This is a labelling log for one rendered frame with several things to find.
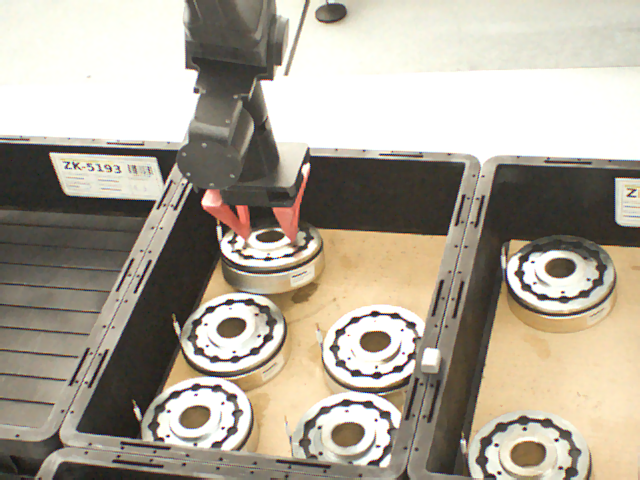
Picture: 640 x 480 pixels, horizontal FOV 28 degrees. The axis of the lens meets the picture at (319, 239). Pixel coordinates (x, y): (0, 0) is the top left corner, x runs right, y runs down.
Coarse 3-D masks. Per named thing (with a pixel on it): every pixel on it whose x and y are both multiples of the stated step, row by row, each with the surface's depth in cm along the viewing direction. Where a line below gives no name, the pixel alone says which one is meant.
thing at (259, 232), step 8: (256, 232) 130; (264, 232) 130; (272, 232) 130; (280, 232) 130; (248, 240) 128; (256, 240) 128; (288, 240) 128; (256, 248) 127; (264, 248) 127; (272, 248) 127; (280, 248) 127
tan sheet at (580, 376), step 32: (512, 256) 129; (512, 320) 123; (608, 320) 121; (512, 352) 120; (544, 352) 119; (576, 352) 119; (608, 352) 118; (480, 384) 118; (512, 384) 117; (544, 384) 117; (576, 384) 116; (608, 384) 115; (480, 416) 115; (576, 416) 113; (608, 416) 113; (608, 448) 110
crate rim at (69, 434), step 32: (320, 160) 130; (352, 160) 129; (384, 160) 128; (416, 160) 127; (448, 160) 126; (160, 224) 126; (160, 256) 123; (448, 256) 116; (448, 288) 113; (128, 320) 117; (96, 384) 111; (416, 416) 103; (96, 448) 106; (128, 448) 106; (160, 448) 106; (192, 448) 104
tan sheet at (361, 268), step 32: (352, 256) 133; (384, 256) 132; (416, 256) 131; (224, 288) 132; (320, 288) 130; (352, 288) 129; (384, 288) 129; (416, 288) 128; (288, 320) 127; (320, 320) 127; (320, 352) 124; (288, 384) 121; (320, 384) 121; (256, 416) 119; (288, 416) 118; (256, 448) 116; (288, 448) 116
